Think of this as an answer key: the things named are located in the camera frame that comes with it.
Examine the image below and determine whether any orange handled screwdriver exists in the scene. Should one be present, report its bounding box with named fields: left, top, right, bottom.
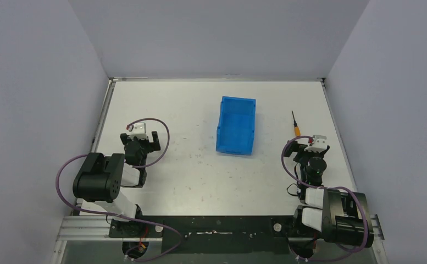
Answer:
left=291, top=111, right=301, bottom=137

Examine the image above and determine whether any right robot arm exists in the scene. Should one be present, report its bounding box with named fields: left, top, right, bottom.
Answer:
left=281, top=137, right=374, bottom=252

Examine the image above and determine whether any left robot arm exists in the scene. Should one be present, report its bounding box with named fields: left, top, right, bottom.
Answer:
left=73, top=131, right=161, bottom=238

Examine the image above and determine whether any blue plastic bin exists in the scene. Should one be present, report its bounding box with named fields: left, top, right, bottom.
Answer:
left=216, top=96, right=256, bottom=156

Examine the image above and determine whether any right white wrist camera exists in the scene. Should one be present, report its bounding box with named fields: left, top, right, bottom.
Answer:
left=304, top=135, right=328, bottom=153

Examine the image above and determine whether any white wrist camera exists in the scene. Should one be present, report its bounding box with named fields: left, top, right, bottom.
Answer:
left=126, top=122, right=148, bottom=140
left=304, top=135, right=328, bottom=153

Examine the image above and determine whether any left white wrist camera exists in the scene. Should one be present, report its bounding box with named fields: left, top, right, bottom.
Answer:
left=126, top=122, right=148, bottom=140

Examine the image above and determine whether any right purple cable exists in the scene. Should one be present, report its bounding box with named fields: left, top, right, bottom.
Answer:
left=281, top=135, right=370, bottom=263

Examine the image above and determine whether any purple cable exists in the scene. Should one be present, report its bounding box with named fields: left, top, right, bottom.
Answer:
left=55, top=117, right=184, bottom=263
left=281, top=135, right=370, bottom=263

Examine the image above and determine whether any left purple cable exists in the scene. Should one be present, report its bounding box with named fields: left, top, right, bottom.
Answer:
left=55, top=117, right=184, bottom=263

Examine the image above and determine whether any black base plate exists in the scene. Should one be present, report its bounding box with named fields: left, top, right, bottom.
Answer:
left=108, top=216, right=327, bottom=255

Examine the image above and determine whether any aluminium frame rail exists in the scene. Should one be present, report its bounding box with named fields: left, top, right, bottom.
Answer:
left=56, top=214, right=385, bottom=242

